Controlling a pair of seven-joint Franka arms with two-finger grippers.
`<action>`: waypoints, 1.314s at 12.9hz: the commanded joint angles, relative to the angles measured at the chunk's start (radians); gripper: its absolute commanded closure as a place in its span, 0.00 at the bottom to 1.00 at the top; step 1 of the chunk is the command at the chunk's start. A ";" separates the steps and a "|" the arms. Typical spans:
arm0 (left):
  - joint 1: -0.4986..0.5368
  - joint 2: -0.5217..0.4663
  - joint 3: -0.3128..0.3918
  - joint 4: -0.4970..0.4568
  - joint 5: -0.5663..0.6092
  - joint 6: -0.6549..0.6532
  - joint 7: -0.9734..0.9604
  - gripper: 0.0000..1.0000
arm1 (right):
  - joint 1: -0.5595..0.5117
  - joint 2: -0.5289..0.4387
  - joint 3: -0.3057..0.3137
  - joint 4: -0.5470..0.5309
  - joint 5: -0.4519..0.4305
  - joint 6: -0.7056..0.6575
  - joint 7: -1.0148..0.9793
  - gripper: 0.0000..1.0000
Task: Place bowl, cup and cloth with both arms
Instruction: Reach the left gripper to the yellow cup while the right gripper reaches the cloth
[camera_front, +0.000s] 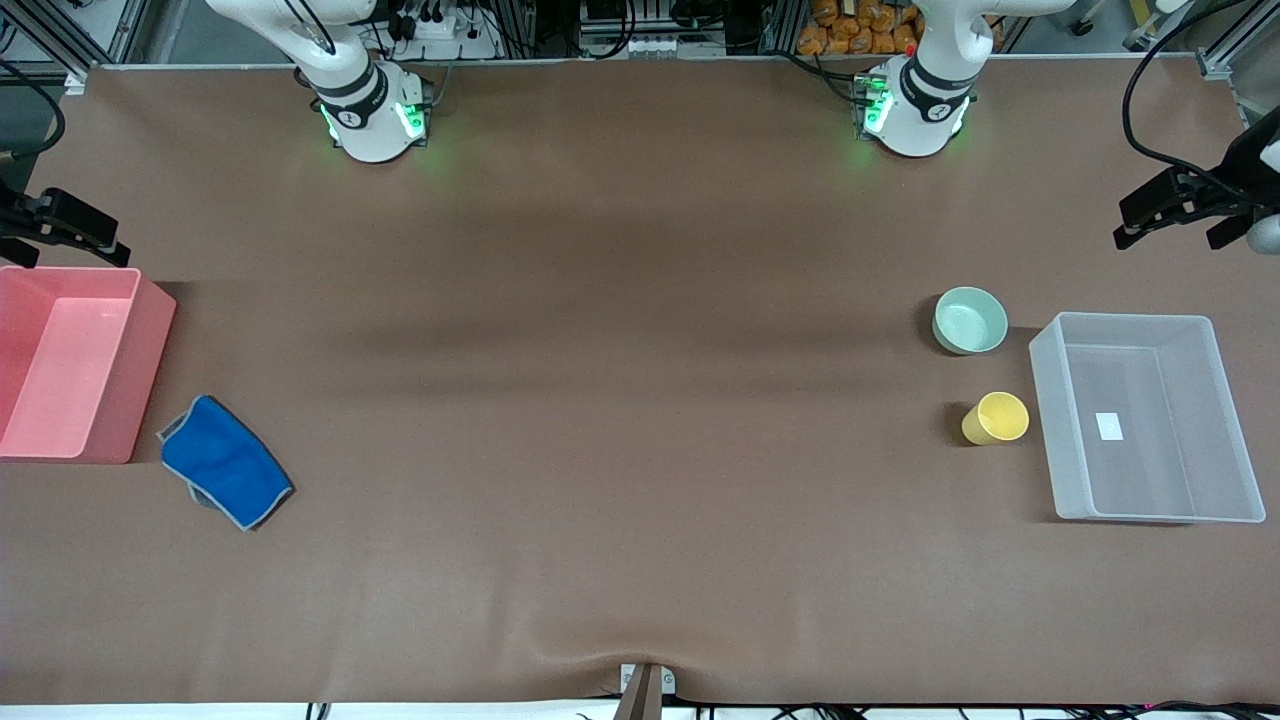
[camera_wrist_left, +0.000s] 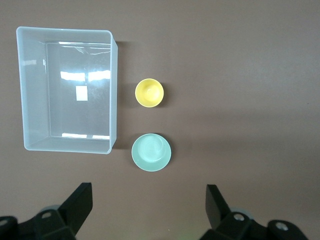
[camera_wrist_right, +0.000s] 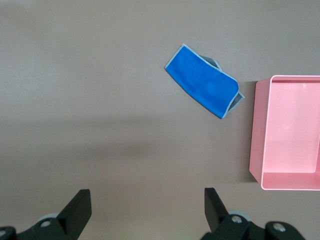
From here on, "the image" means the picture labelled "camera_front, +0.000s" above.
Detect blue cloth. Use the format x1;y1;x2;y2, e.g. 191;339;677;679
158;395;296;532

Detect white power strip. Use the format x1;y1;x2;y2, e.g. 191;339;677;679
385;8;503;61

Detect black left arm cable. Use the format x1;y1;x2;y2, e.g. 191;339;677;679
1121;25;1280;201

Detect yellow cup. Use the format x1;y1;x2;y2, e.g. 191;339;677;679
961;391;1030;447

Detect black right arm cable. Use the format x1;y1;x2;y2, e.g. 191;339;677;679
0;58;67;161

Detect clear plastic bin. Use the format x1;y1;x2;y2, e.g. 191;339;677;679
1029;312;1267;524

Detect brown table mat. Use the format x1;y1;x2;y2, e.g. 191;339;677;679
0;55;1280;707

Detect brown camera mount bracket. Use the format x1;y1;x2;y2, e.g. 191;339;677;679
612;662;677;720

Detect white socket strip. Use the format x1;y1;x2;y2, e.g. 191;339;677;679
625;35;728;59

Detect pink plastic bin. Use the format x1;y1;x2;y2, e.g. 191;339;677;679
0;266;178;464

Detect mint green bowl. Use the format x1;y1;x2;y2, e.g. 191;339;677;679
932;286;1009;356

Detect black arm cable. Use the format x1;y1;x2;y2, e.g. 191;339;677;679
0;58;67;161
1121;25;1280;201

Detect orange bagged items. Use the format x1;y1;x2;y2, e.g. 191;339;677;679
797;0;923;57

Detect aluminium frame post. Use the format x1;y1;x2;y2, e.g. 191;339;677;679
1195;0;1280;81
0;0;151;81

